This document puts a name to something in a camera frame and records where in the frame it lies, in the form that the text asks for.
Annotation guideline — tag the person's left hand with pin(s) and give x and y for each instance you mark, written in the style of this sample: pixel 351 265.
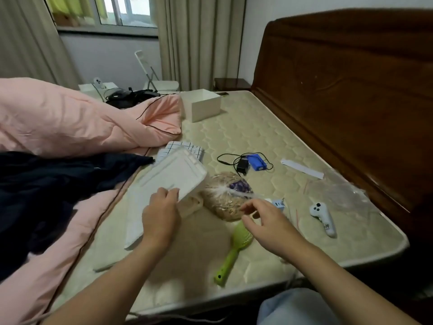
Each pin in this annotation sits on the person's left hand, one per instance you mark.
pixel 159 219

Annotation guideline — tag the person's right hand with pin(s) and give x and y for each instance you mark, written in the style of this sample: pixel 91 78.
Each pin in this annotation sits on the person's right hand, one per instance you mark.
pixel 274 230

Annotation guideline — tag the person's right thumb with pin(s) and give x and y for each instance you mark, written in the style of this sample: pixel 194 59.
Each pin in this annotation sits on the person's right thumb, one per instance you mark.
pixel 249 224

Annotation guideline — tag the person's left thumb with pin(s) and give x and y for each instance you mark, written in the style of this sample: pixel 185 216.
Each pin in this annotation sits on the person's left thumb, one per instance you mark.
pixel 169 193

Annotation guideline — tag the person's right forearm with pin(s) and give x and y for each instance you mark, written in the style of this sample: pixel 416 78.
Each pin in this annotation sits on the person's right forearm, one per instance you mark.
pixel 341 287

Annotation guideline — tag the person's left forearm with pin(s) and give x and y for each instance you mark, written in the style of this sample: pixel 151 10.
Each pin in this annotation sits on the person's left forearm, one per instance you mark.
pixel 111 287

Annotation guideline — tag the small blue white plug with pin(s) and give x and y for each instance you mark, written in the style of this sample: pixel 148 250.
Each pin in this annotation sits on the small blue white plug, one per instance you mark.
pixel 278 203

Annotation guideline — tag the green hairbrush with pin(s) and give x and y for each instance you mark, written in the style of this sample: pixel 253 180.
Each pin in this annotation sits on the green hairbrush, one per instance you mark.
pixel 233 255

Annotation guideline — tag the clear bag of straw filling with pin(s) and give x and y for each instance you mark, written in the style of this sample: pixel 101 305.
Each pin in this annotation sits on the clear bag of straw filling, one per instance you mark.
pixel 225 196

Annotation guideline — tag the white grid-patterned cloth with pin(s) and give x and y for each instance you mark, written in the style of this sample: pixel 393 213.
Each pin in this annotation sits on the white grid-patterned cloth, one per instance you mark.
pixel 189 148

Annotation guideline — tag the blue battery pack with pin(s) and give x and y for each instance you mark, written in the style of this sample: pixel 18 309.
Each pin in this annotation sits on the blue battery pack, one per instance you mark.
pixel 256 162

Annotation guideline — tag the white handheld controller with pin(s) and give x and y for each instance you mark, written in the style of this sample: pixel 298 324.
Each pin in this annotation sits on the white handheld controller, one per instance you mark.
pixel 323 218

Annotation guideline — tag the beige quilted mattress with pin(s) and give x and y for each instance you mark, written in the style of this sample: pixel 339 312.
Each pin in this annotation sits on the beige quilted mattress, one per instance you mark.
pixel 257 148

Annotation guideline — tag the white paper strip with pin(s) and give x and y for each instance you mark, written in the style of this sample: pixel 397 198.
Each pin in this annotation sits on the white paper strip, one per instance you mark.
pixel 301 168

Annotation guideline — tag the white open square box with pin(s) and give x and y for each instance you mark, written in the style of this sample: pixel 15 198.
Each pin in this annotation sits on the white open square box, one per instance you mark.
pixel 203 106

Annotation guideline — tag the person's light blue shorts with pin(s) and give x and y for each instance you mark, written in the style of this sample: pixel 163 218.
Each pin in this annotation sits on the person's light blue shorts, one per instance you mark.
pixel 294 308

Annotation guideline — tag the clear plastic bag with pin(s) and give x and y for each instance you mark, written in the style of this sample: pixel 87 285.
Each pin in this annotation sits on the clear plastic bag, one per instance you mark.
pixel 341 196

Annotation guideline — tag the black bag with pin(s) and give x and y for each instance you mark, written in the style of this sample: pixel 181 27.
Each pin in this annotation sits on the black bag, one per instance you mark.
pixel 130 97

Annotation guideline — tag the white folding chair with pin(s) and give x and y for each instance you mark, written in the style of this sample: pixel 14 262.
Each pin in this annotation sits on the white folding chair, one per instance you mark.
pixel 155 77

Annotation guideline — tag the dark navy garment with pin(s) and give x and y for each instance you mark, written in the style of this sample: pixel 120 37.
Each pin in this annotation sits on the dark navy garment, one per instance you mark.
pixel 44 196

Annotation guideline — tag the brown wooden nightstand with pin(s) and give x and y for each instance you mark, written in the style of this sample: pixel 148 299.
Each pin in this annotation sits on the brown wooden nightstand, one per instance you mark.
pixel 231 84

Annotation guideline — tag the pink quilt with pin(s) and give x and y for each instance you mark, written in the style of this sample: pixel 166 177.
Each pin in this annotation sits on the pink quilt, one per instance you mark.
pixel 67 118

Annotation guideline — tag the white side table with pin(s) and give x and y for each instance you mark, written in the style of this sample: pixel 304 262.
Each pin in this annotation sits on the white side table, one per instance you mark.
pixel 96 89

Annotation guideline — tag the white power adapter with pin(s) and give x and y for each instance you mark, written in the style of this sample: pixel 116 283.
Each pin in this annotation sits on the white power adapter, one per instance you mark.
pixel 98 81

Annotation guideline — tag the beige curtain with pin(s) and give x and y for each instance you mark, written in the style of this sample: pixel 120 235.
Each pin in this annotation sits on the beige curtain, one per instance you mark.
pixel 30 40
pixel 199 40

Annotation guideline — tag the brown wooden headboard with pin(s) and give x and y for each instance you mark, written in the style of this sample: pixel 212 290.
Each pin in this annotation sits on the brown wooden headboard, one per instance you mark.
pixel 351 98

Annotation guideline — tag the window with white frame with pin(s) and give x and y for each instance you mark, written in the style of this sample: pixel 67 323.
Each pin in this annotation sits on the window with white frame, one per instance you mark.
pixel 108 11

